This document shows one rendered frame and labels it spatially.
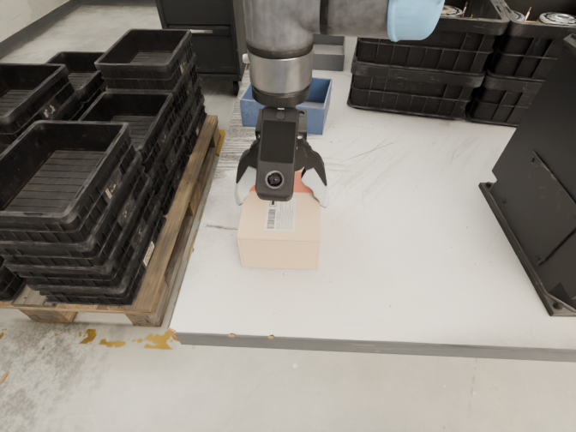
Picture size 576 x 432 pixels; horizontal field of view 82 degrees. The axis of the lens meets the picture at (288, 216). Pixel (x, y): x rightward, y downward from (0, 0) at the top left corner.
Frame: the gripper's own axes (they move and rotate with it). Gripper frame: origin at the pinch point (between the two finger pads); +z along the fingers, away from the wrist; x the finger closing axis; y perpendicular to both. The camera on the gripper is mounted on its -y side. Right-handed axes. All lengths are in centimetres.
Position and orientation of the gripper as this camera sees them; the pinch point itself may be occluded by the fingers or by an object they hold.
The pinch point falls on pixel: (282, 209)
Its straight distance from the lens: 53.5
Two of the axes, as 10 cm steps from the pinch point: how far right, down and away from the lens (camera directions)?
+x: -10.0, -0.3, 0.3
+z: 0.0, 6.8, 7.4
